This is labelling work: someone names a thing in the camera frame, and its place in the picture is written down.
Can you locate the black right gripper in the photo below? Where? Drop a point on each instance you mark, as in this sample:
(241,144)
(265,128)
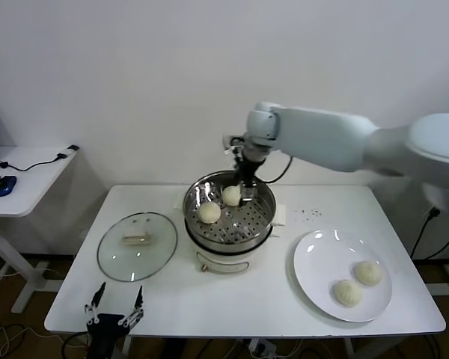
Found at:
(248,170)

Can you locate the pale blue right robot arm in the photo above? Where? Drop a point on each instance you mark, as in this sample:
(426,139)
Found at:
(322,138)

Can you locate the white steamed baozi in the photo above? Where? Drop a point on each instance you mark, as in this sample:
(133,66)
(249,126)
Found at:
(346,293)
(367,273)
(209,213)
(231,196)

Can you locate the white electric cooker pot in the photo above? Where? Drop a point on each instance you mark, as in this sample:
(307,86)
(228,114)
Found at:
(224,261)

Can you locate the round glass pot lid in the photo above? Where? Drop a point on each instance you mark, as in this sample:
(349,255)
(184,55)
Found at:
(149,258)

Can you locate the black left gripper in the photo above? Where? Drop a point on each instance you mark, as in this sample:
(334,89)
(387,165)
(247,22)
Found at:
(106,325)

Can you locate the white side table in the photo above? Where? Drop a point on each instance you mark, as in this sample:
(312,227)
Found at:
(33,187)

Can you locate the stainless steel steamer basket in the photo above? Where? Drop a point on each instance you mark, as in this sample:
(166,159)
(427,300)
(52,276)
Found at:
(262,209)

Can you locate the large white plate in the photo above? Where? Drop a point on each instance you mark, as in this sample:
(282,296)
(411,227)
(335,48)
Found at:
(322,269)

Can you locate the blue computer mouse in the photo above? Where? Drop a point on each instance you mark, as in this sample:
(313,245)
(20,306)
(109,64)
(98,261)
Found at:
(4,186)

